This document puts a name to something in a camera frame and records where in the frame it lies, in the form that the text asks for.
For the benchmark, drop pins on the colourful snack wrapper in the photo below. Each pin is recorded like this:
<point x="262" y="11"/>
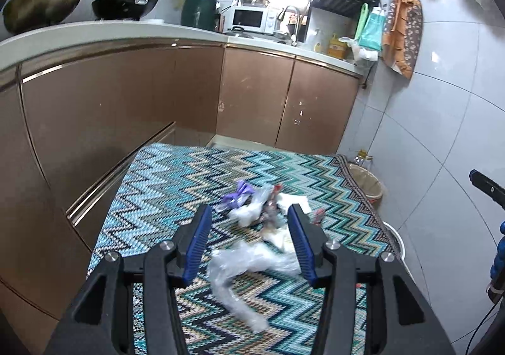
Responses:
<point x="272" y="209"/>

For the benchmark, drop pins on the teal hanging bag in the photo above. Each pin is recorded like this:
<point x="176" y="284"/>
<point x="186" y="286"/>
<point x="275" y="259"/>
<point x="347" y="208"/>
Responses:
<point x="371" y="31"/>

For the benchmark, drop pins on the metal faucet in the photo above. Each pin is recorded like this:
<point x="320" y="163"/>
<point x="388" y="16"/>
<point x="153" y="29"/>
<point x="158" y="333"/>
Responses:
<point x="295" y="23"/>

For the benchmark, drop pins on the white tissue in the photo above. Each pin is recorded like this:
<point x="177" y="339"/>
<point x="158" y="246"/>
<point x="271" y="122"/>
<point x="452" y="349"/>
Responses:
<point x="286" y="201"/>

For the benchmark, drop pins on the orange patterned apron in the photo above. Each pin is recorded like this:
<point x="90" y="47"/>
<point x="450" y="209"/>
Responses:
<point x="406" y="23"/>

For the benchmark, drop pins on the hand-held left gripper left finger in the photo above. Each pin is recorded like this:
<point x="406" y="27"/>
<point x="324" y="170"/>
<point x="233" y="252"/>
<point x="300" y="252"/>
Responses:
<point x="199" y="236"/>

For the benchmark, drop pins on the large clear plastic bag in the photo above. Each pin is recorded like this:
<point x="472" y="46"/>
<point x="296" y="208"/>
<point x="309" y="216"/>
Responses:
<point x="232" y="260"/>

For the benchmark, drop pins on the white plastic bag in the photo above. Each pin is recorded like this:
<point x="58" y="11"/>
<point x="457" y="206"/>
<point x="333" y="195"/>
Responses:
<point x="363" y="51"/>

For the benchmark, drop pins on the white paper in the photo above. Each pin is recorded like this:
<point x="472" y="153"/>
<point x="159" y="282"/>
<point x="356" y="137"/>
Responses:
<point x="280" y="238"/>

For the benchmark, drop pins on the beige lined wastebasket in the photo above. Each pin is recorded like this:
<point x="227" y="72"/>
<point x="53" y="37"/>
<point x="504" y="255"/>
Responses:
<point x="365" y="181"/>

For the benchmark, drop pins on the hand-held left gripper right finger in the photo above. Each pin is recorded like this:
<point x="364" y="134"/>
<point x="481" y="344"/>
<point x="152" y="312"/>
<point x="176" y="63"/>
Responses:
<point x="300" y="240"/>

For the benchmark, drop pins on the white plastic basin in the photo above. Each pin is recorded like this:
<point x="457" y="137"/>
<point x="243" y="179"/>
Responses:
<point x="394" y="236"/>

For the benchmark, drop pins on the small red wrapper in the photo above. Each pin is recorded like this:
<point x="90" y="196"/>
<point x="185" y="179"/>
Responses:
<point x="318" y="217"/>

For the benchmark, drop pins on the clear oil bottle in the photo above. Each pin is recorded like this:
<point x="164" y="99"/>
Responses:
<point x="362" y="157"/>

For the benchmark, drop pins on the dark green appliance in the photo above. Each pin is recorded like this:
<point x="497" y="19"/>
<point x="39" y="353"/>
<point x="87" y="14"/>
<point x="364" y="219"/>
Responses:
<point x="197" y="11"/>

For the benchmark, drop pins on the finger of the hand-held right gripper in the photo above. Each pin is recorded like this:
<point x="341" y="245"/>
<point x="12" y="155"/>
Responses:
<point x="489" y="189"/>

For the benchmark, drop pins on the zigzag patterned blanket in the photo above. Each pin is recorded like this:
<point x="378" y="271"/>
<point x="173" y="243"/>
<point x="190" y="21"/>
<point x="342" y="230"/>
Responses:
<point x="177" y="181"/>

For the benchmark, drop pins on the purple wrapper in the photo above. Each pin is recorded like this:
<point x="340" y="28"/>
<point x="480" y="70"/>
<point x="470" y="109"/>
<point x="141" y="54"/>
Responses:
<point x="236" y="197"/>

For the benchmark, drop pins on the small clear plastic bag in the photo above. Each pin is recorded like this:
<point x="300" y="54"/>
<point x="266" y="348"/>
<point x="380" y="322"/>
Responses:
<point x="246" y="215"/>

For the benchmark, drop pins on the yellow bottle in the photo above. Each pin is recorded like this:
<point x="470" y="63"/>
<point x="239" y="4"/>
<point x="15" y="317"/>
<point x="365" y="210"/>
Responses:
<point x="337" y="48"/>

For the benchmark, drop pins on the glass pot lid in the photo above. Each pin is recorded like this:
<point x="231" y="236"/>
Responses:
<point x="236" y="32"/>

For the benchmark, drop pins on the white microwave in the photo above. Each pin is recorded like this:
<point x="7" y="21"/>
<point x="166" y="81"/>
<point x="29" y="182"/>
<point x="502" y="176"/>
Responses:
<point x="246" y="18"/>

